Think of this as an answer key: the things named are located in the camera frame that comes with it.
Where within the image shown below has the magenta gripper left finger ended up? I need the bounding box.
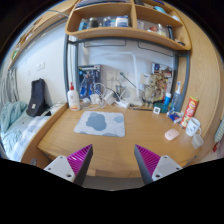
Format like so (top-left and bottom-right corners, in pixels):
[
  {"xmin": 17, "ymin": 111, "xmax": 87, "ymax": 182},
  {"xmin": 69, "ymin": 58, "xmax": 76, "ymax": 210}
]
[{"xmin": 44, "ymin": 145, "xmax": 93, "ymax": 186}]

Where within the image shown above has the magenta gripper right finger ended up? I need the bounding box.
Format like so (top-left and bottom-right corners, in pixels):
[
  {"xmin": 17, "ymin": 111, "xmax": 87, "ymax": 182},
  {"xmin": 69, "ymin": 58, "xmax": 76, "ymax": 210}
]
[{"xmin": 134, "ymin": 145, "xmax": 182, "ymax": 185}]

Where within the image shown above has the pink computer mouse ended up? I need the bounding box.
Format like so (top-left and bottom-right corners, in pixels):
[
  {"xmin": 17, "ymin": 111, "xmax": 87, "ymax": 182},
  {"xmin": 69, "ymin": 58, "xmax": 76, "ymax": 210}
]
[{"xmin": 165, "ymin": 129, "xmax": 179, "ymax": 141}]

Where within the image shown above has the grey cloud-pattern mouse pad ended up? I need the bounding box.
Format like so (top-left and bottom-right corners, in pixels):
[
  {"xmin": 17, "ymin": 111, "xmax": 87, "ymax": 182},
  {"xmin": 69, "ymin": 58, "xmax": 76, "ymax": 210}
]
[{"xmin": 74, "ymin": 111, "xmax": 125, "ymax": 137}]

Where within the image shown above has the wooden desk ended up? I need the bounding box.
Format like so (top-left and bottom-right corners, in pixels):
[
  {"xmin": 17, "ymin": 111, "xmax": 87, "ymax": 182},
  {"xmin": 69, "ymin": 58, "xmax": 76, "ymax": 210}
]
[{"xmin": 22, "ymin": 105, "xmax": 205, "ymax": 178}]

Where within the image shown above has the clear glass cup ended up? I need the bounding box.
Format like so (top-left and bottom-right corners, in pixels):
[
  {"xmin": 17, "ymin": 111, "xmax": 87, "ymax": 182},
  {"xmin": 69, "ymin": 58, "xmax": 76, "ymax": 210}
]
[{"xmin": 191, "ymin": 134, "xmax": 204, "ymax": 149}]

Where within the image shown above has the small white cube clock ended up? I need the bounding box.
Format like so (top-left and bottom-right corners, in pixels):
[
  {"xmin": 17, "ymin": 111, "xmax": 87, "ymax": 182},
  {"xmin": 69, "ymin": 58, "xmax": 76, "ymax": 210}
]
[{"xmin": 153, "ymin": 107, "xmax": 161, "ymax": 114}]

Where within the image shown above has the white printed mug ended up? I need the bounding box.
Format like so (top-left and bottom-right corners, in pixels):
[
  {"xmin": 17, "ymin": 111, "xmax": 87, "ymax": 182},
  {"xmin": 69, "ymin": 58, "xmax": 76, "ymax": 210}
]
[{"xmin": 186, "ymin": 117, "xmax": 201, "ymax": 137}]

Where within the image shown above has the white power strip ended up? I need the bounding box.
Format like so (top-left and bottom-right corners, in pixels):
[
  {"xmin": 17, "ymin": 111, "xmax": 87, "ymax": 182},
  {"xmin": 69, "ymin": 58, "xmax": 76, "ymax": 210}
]
[{"xmin": 116, "ymin": 100, "xmax": 130, "ymax": 109}]

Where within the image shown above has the blue spray bottle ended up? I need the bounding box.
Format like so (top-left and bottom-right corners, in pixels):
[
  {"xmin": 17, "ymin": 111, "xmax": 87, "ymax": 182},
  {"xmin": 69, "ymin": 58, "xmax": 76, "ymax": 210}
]
[{"xmin": 171, "ymin": 81, "xmax": 181, "ymax": 111}]

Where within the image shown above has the black backpack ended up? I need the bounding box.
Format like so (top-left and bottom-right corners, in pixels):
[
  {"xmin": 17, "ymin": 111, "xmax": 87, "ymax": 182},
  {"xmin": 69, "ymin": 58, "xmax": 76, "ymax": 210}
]
[{"xmin": 26, "ymin": 79, "xmax": 51, "ymax": 117}]

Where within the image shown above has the white lotion pump bottle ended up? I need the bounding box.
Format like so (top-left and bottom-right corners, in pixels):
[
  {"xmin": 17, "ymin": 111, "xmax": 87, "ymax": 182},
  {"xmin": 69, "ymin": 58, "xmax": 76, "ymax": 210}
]
[{"xmin": 67, "ymin": 83, "xmax": 80, "ymax": 111}]

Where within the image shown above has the red chips can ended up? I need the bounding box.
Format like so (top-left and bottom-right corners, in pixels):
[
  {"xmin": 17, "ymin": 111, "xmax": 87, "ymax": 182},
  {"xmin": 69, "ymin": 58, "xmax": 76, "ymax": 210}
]
[{"xmin": 180, "ymin": 97, "xmax": 199, "ymax": 128}]

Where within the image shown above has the colourful comic poster box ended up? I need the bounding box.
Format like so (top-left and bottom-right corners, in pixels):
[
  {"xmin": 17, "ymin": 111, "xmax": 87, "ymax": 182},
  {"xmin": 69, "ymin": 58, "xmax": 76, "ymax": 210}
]
[{"xmin": 150, "ymin": 62, "xmax": 173, "ymax": 101}]

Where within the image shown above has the teal blanket on bed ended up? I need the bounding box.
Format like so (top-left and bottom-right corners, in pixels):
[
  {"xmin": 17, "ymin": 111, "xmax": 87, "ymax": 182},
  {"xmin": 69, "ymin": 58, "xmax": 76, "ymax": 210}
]
[{"xmin": 0, "ymin": 101, "xmax": 28, "ymax": 133}]

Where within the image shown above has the blue robot model box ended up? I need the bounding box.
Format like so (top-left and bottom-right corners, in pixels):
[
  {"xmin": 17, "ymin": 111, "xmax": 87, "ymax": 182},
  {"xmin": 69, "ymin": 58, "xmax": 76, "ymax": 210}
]
[{"xmin": 78, "ymin": 65, "xmax": 102, "ymax": 99}]

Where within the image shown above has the wooden wall shelf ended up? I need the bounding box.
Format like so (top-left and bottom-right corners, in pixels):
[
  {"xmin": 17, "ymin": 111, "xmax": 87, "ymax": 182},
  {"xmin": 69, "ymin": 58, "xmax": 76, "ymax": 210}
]
[{"xmin": 65, "ymin": 0, "xmax": 191, "ymax": 51}]

